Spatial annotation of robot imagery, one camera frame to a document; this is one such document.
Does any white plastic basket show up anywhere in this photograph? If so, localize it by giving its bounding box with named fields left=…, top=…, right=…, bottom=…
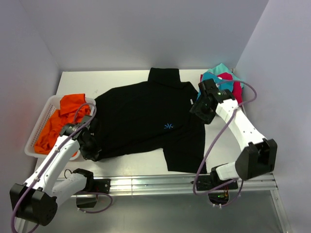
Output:
left=24, top=94, right=96, bottom=158

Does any teal shirt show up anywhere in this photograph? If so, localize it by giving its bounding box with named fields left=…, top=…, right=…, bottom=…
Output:
left=196, top=72, right=235, bottom=100

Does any orange shirt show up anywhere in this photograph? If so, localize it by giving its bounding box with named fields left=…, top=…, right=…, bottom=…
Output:
left=34, top=93, right=91, bottom=155

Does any light turquoise shirt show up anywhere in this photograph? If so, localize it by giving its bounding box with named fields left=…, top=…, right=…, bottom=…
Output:
left=201, top=63, right=244, bottom=91

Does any aluminium rail frame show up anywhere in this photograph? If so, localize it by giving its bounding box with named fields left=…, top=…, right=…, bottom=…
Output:
left=13, top=67, right=292, bottom=233

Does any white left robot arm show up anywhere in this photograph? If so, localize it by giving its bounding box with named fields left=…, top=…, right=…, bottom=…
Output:
left=10, top=116, right=100, bottom=227

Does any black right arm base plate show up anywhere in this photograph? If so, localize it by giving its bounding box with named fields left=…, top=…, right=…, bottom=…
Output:
left=196, top=175, right=238, bottom=191

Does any black t-shirt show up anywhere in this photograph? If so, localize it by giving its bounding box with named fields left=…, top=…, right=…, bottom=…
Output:
left=93, top=68, right=207, bottom=174

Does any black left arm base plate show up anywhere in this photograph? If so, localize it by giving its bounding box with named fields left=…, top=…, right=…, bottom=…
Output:
left=75, top=179, right=111, bottom=195

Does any magenta shirt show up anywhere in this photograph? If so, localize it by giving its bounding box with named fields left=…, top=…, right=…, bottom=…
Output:
left=200, top=71, right=243, bottom=103

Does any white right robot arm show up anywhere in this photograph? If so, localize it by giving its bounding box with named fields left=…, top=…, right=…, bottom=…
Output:
left=190, top=79, right=277, bottom=189

